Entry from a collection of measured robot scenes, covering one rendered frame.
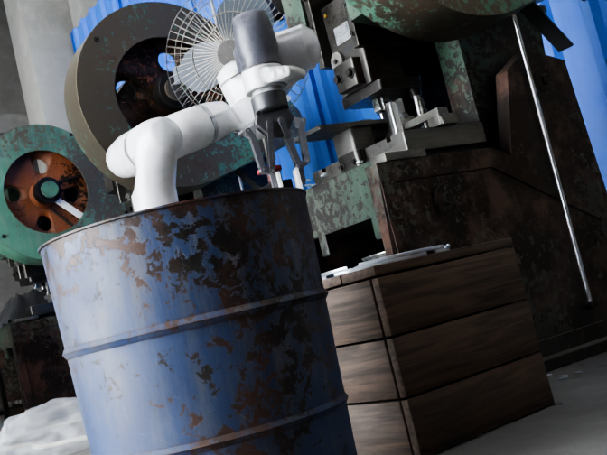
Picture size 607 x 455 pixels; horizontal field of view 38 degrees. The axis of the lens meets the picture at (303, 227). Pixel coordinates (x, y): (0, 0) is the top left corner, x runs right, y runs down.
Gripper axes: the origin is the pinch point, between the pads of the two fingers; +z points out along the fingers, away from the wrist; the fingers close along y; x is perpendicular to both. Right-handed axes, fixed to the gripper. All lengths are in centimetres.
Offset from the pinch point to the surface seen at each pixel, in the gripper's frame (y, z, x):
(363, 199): -29, 0, -50
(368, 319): -3.9, 29.7, 21.3
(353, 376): -0.3, 39.6, 14.4
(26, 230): 84, -60, -343
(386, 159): -32.7, -7.3, -33.4
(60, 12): 42, -276, -564
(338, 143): -30, -20, -64
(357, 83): -39, -35, -60
